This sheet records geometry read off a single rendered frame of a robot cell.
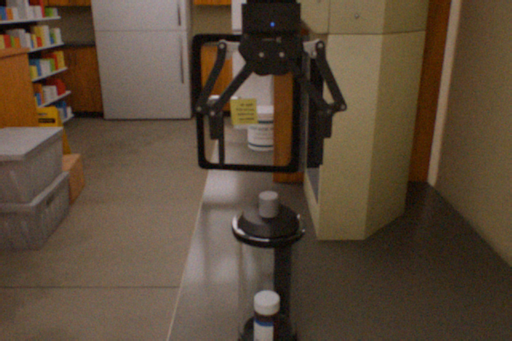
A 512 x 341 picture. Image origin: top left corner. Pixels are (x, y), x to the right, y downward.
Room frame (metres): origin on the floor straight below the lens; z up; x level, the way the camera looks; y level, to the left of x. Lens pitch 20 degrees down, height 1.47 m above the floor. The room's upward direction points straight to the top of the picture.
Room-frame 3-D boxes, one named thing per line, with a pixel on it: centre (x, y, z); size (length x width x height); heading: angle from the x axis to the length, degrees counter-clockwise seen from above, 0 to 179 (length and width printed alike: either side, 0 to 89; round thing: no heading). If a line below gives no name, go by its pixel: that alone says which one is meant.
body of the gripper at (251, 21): (0.60, -0.02, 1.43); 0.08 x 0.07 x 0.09; 91
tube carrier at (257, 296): (0.60, -0.02, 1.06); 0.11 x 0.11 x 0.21
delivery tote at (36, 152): (2.74, 1.56, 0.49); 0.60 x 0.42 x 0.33; 1
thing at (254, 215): (0.60, -0.02, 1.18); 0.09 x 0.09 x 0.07
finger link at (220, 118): (0.60, 0.05, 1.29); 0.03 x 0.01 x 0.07; 1
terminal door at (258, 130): (1.28, 0.03, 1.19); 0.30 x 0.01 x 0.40; 83
